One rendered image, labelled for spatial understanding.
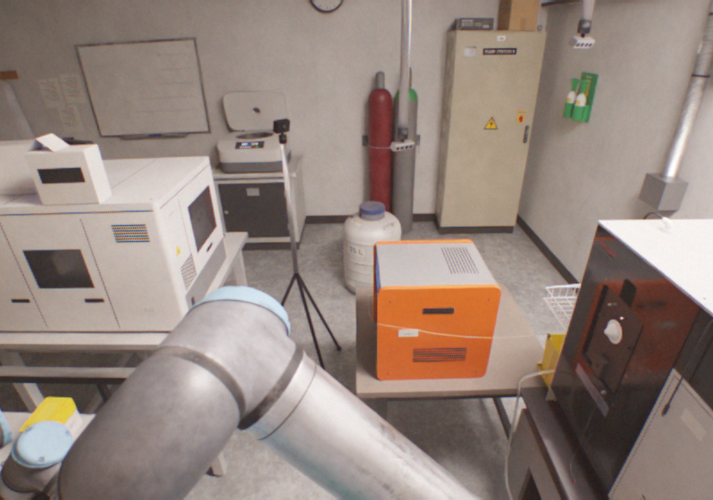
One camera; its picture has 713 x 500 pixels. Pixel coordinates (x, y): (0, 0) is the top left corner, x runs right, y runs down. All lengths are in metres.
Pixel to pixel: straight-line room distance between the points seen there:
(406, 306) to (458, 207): 2.93
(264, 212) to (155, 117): 1.56
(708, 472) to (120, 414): 1.00
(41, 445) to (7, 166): 1.21
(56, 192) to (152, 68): 3.16
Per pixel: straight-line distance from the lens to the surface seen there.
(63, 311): 1.87
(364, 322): 1.91
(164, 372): 0.41
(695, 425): 1.07
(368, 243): 3.02
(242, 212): 3.98
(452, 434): 2.42
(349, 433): 0.50
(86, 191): 1.54
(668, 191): 2.74
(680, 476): 1.14
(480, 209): 4.35
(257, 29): 4.31
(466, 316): 1.49
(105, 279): 1.68
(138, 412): 0.41
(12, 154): 1.95
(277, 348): 0.47
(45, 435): 0.98
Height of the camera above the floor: 1.89
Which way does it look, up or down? 28 degrees down
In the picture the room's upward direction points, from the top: 1 degrees counter-clockwise
